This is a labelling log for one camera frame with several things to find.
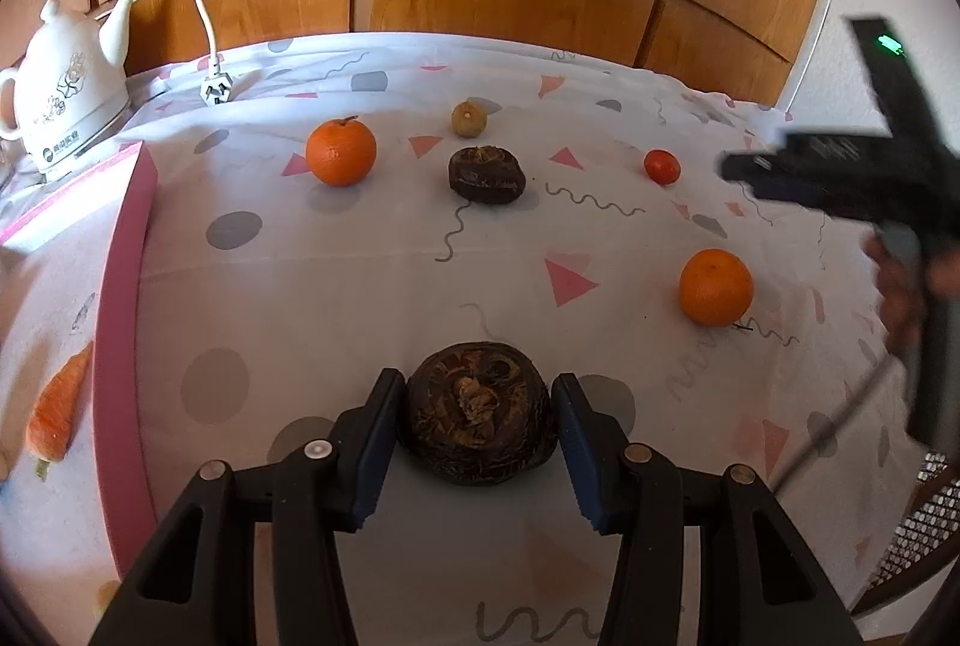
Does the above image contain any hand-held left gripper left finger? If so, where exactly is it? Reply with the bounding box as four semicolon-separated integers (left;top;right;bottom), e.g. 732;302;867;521
90;367;407;646

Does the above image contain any thin grey cable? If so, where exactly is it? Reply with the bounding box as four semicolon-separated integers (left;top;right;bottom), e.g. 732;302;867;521
772;357;901;489

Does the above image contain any orange carrot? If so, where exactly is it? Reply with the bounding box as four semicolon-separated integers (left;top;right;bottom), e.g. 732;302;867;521
25;340;95;482

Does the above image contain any wicker chair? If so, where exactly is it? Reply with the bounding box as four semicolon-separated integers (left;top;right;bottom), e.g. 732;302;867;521
851;451;960;617

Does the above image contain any white ceramic electric kettle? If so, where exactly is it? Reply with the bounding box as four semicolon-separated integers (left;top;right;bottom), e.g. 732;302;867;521
0;0;140;182

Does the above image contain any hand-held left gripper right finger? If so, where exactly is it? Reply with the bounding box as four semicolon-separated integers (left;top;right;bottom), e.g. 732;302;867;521
551;372;863;646

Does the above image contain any small red tomato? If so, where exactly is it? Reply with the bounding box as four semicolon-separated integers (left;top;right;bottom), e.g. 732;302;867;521
643;148;682;186

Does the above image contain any dark brown water chestnut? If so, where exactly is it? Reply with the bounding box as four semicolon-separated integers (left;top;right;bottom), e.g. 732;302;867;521
396;342;560;486
448;145;527;206

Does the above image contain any small orange mandarin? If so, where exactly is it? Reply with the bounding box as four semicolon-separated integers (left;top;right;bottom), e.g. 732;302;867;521
305;116;377;188

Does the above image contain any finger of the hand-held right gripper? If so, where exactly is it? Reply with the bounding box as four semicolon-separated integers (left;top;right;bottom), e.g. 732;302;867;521
720;131;901;221

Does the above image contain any large orange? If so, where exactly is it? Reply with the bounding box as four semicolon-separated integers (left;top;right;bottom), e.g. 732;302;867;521
679;248;755;328

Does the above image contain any white patterned tablecloth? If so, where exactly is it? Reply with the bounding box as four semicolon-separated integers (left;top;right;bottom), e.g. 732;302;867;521
0;32;960;646

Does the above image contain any white power cable with plug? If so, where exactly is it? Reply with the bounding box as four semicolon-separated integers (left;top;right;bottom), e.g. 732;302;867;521
127;0;235;107

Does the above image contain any pink shallow tray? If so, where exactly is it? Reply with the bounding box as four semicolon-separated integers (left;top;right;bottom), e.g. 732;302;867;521
0;142;162;579

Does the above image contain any small yellow-green fruit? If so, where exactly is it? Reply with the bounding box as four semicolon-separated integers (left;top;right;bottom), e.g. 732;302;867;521
451;100;488;139

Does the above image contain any person's right hand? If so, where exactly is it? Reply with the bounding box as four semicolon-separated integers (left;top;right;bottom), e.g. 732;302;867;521
862;233;923;348

